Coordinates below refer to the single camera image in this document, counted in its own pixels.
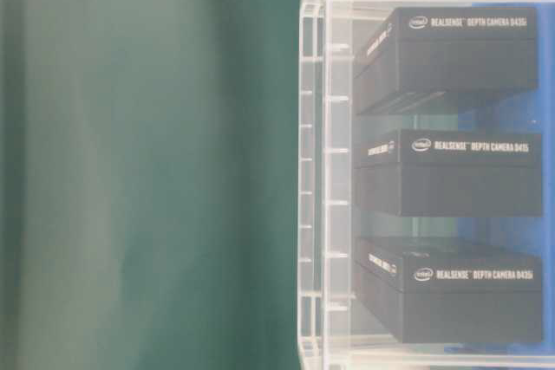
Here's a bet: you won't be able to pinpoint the black RealSense D415 box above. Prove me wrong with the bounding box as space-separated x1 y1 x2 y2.
354 129 543 217

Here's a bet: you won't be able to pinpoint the black realsense d435i box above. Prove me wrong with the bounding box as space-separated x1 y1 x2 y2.
353 237 543 344
352 6 539 115

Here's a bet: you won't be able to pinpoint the clear plastic storage case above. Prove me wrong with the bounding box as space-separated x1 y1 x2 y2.
297 0 554 369

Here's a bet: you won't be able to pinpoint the blue sheet inside case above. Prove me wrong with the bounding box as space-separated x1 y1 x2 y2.
458 3 554 355

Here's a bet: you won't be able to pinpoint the green table cloth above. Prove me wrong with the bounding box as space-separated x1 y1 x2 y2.
1 0 299 369

